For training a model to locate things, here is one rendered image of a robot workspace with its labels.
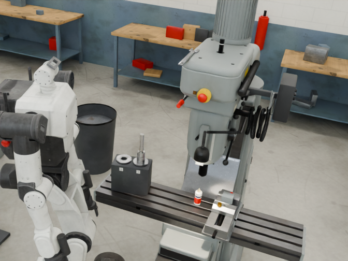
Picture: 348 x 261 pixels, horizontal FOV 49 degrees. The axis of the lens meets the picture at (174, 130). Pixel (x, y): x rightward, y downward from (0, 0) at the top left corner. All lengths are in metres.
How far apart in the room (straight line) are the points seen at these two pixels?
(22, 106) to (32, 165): 0.23
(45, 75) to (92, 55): 5.67
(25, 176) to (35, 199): 0.09
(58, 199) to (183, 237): 0.79
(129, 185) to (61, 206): 0.59
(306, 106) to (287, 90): 3.70
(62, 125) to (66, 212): 0.47
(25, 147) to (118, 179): 0.95
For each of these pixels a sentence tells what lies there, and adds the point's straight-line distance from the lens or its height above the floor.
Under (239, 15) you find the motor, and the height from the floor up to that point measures 2.04.
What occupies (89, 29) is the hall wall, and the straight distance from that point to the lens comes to 7.06.
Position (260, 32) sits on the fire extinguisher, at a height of 1.08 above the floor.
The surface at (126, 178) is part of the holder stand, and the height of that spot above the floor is 1.07.
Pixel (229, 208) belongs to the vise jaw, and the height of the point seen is 1.08.
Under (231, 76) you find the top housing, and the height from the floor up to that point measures 1.86.
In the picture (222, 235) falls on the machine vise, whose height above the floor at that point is 1.00.
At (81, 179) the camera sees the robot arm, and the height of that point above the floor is 1.21.
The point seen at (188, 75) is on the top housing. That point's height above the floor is 1.83.
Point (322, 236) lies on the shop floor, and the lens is 3.86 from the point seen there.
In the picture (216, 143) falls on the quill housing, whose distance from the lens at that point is 1.89.
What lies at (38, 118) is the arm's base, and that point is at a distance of 1.38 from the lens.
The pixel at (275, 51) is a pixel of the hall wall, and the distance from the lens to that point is 6.11.
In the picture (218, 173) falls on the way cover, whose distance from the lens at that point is 2.46.
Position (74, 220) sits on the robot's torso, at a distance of 1.87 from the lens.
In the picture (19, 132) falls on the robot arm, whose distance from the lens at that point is 1.40.
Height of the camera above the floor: 2.40
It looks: 29 degrees down
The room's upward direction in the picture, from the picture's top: 6 degrees clockwise
